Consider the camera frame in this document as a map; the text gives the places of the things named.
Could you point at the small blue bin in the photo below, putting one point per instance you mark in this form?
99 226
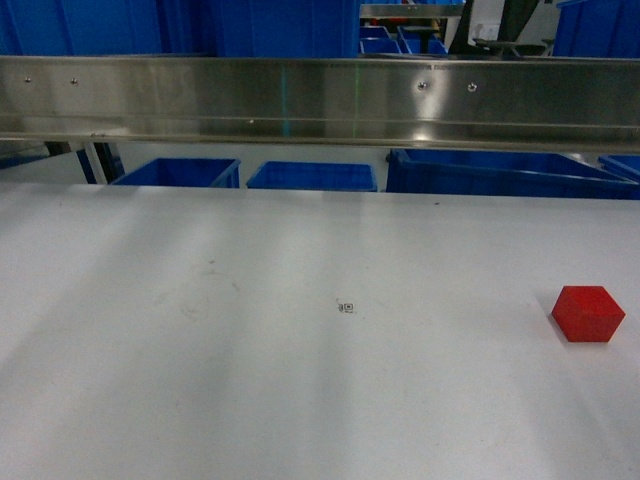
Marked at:
185 172
285 175

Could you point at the red magnetic block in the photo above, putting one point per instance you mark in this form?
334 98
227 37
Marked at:
587 314

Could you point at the small black printed marker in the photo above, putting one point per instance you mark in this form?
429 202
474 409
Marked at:
346 307

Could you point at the small blue bin middle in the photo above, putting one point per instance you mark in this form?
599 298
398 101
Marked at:
285 175

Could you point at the large blue bin right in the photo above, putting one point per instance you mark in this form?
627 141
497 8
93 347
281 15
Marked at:
482 173

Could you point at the stainless steel shelf rail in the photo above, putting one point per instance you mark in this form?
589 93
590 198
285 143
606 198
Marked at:
531 104

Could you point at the small blue bin left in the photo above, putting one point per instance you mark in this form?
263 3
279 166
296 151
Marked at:
185 172

